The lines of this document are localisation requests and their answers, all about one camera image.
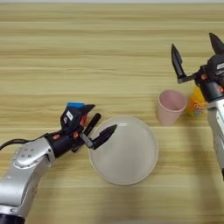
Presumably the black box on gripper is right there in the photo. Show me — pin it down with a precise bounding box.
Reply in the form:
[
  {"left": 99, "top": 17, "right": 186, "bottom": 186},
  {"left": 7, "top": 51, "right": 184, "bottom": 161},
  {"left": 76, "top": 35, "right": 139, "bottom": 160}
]
[
  {"left": 59, "top": 106, "right": 86, "bottom": 135},
  {"left": 206, "top": 53, "right": 224, "bottom": 80}
]

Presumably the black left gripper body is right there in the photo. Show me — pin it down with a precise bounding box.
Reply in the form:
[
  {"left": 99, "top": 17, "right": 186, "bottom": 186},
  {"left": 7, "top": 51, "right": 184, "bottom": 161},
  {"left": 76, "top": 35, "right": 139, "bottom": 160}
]
[{"left": 45, "top": 126, "right": 96, "bottom": 158}]

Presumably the white round plate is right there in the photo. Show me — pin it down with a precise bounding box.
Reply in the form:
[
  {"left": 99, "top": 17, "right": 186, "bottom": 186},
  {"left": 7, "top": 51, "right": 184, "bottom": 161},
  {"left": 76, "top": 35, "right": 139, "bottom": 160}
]
[{"left": 87, "top": 115, "right": 159, "bottom": 186}]

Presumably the pink plastic cup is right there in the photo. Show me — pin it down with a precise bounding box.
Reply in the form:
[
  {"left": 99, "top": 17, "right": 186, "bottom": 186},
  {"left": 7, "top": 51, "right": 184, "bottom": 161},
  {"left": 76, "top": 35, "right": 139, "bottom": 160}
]
[{"left": 157, "top": 89, "right": 188, "bottom": 127}]

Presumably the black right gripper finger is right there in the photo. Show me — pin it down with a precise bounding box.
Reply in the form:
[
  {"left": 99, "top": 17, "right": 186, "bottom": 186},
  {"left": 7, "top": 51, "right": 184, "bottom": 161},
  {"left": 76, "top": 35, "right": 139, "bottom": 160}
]
[
  {"left": 208, "top": 32, "right": 224, "bottom": 55},
  {"left": 171, "top": 43, "right": 188, "bottom": 80}
]

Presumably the colourful puzzle cube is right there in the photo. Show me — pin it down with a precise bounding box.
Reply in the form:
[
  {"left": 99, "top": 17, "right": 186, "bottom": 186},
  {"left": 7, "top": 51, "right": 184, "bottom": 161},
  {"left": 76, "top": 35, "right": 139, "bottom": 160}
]
[{"left": 66, "top": 101, "right": 88, "bottom": 127}]

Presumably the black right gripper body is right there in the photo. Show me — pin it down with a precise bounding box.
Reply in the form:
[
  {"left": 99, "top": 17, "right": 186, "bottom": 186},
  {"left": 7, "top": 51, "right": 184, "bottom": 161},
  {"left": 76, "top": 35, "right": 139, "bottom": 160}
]
[{"left": 178, "top": 65, "right": 224, "bottom": 103}]

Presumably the black marker pen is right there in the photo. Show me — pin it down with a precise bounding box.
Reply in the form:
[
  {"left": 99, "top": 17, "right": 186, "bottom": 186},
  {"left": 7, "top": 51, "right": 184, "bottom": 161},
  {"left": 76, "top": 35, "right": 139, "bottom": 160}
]
[{"left": 71, "top": 113, "right": 102, "bottom": 153}]

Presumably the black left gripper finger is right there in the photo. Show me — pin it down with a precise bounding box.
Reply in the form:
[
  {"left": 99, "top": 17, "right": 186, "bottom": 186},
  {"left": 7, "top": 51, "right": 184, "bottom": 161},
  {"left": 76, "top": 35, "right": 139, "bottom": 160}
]
[
  {"left": 90, "top": 124, "right": 118, "bottom": 151},
  {"left": 78, "top": 103, "right": 96, "bottom": 116}
]

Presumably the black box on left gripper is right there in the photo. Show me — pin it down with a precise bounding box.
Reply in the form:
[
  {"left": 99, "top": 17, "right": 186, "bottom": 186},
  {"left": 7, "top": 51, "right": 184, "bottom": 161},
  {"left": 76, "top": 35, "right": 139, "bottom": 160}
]
[{"left": 59, "top": 106, "right": 86, "bottom": 135}]

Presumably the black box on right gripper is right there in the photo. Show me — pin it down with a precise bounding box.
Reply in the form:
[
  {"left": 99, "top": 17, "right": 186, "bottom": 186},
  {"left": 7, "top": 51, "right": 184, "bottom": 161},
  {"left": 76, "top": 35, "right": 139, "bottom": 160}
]
[{"left": 206, "top": 53, "right": 224, "bottom": 80}]

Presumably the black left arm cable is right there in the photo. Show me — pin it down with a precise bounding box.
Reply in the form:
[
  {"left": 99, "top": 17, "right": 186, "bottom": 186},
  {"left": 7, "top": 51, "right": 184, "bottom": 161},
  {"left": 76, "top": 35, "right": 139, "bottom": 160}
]
[{"left": 0, "top": 136, "right": 49, "bottom": 151}]

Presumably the orange juice bottle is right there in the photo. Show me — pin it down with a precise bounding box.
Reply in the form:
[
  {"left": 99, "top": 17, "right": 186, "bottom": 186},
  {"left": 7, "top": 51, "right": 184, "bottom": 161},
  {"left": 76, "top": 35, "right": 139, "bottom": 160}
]
[{"left": 186, "top": 86, "right": 208, "bottom": 117}]

